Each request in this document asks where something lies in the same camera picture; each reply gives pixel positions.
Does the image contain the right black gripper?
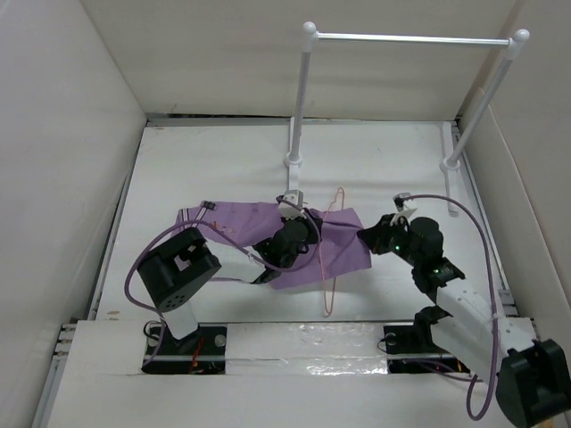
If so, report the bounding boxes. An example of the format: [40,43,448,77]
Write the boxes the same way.
[358,213,421,268]

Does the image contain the purple trousers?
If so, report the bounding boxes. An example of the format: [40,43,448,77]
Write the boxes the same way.
[176,202,371,290]

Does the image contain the pink wire hanger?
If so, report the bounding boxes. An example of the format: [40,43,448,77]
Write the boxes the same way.
[319,185,362,317]

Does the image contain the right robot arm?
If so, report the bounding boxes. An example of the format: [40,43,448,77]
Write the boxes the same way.
[357,214,570,427]

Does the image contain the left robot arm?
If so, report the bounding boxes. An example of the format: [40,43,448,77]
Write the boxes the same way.
[136,214,322,354]

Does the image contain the white clothes rack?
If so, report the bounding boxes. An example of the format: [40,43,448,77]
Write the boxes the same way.
[283,21,532,218]

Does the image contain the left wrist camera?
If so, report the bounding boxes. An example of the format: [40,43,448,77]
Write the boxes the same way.
[276,190,306,221]

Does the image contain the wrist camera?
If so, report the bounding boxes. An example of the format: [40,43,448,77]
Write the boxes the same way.
[276,190,306,221]
[390,193,418,226]

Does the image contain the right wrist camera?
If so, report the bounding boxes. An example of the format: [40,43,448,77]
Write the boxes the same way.
[390,193,418,226]

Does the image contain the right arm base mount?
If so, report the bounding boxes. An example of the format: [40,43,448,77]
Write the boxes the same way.
[377,307,470,380]

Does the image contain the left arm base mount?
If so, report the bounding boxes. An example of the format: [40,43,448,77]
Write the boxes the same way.
[142,321,228,375]

